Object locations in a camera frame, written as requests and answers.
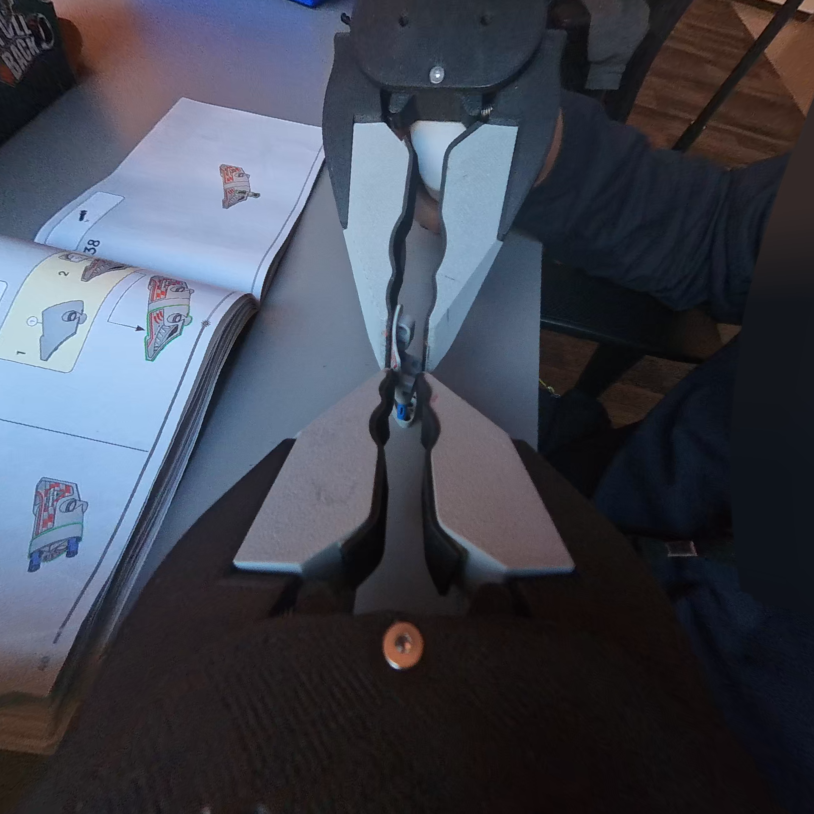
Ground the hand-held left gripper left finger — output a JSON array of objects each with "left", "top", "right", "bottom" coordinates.
[{"left": 233, "top": 371, "right": 393, "bottom": 597}]

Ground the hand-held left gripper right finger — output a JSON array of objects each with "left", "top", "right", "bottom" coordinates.
[{"left": 415, "top": 371, "right": 577, "bottom": 597}]

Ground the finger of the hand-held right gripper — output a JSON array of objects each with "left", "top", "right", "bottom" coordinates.
[
  {"left": 421, "top": 118, "right": 520, "bottom": 374},
  {"left": 342, "top": 118, "right": 418, "bottom": 371}
]

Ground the small grey lego model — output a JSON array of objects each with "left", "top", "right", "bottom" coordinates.
[{"left": 382, "top": 304, "right": 426, "bottom": 433}]

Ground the open lego instruction booklet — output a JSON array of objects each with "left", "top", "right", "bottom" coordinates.
[{"left": 0, "top": 97, "right": 326, "bottom": 754}]

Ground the person's right hand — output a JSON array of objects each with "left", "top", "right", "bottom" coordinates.
[{"left": 537, "top": 105, "right": 566, "bottom": 189}]

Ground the black chair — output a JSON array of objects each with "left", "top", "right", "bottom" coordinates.
[{"left": 539, "top": 257, "right": 742, "bottom": 424}]

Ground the person's dark clothed body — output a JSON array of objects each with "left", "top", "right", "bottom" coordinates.
[{"left": 594, "top": 114, "right": 814, "bottom": 814}]

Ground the tan cardboard box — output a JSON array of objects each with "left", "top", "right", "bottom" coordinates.
[{"left": 725, "top": 0, "right": 814, "bottom": 110}]

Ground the dark printed box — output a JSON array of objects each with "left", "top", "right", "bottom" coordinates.
[{"left": 0, "top": 0, "right": 81, "bottom": 145}]

